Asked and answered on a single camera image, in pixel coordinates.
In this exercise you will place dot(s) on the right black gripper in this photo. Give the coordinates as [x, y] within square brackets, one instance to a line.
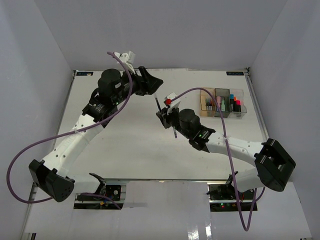
[164, 117]

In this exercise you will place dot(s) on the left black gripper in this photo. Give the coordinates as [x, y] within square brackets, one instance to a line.
[148, 84]

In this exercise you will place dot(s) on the purple gel pen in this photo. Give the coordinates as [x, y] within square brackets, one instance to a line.
[169, 114]

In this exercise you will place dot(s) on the pink translucent correction tape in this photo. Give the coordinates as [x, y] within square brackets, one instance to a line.
[218, 103]

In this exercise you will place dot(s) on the green translucent correction tape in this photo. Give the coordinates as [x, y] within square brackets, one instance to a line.
[222, 105]

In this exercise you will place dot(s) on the blue cap black highlighter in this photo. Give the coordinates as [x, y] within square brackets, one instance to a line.
[231, 102]

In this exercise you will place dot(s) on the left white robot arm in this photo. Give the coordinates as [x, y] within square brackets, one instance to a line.
[51, 173]

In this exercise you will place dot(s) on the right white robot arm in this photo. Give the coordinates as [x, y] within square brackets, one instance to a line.
[210, 141]

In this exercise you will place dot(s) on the brown translucent container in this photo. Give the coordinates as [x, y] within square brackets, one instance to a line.
[203, 110]

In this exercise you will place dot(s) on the grey translucent container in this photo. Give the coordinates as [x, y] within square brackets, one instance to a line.
[224, 93]

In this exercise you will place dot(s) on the left blue table label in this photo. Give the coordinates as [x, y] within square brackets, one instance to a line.
[84, 73]

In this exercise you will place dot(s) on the blue table label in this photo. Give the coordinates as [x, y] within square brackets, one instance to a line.
[84, 73]
[234, 73]

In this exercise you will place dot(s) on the pink cap black highlighter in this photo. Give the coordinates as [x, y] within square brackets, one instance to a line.
[239, 106]

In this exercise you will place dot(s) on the clear translucent container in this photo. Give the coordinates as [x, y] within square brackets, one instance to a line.
[239, 94]

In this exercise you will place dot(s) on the right blue table label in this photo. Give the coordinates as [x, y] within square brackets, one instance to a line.
[234, 73]

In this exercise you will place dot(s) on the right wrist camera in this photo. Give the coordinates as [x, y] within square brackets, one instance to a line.
[172, 102]

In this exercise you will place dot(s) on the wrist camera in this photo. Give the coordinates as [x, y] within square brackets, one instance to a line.
[172, 102]
[127, 58]

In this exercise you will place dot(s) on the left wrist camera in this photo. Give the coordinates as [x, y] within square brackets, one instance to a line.
[127, 58]

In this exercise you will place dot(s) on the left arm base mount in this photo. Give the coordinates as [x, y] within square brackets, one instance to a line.
[109, 197]

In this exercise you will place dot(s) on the aluminium table frame rail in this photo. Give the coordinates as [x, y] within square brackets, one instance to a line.
[265, 125]

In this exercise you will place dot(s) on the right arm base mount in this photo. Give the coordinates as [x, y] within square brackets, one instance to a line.
[222, 197]

